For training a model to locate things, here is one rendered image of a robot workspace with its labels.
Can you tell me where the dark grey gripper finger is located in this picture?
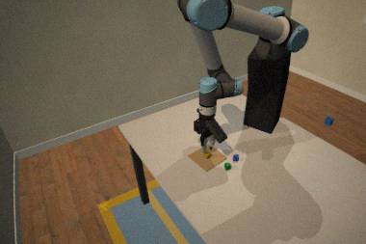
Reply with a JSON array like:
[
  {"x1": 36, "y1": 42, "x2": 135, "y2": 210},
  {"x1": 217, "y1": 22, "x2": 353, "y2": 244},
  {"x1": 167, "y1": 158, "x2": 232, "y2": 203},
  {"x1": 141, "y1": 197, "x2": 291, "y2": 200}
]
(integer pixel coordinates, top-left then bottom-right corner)
[
  {"x1": 197, "y1": 132, "x2": 208, "y2": 153},
  {"x1": 207, "y1": 135, "x2": 216, "y2": 149}
]

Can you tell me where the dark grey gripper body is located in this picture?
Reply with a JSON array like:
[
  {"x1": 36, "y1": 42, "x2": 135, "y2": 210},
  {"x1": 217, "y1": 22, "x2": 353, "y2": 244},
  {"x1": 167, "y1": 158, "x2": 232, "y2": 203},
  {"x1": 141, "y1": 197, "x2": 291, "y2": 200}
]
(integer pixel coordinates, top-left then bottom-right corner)
[{"x1": 194, "y1": 108, "x2": 216, "y2": 138}]

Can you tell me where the yellow die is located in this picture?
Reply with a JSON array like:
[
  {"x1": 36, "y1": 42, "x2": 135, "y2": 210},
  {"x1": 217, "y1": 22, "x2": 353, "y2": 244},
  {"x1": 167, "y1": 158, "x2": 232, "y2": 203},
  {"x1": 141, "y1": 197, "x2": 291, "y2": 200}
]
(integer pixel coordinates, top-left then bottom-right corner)
[{"x1": 204, "y1": 151, "x2": 211, "y2": 159}]

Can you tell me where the green die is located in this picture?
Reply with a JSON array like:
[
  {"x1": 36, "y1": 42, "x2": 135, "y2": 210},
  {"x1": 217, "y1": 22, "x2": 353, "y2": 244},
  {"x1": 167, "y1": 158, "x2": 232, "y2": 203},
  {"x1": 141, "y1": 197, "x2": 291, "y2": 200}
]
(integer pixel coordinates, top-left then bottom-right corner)
[{"x1": 224, "y1": 163, "x2": 231, "y2": 170}]

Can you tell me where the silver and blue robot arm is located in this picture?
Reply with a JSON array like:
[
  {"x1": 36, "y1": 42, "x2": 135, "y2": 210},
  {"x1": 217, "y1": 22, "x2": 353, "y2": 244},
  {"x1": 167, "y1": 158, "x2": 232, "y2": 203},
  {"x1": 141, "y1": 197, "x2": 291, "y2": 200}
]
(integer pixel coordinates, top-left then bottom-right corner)
[{"x1": 177, "y1": 0, "x2": 309, "y2": 116}]

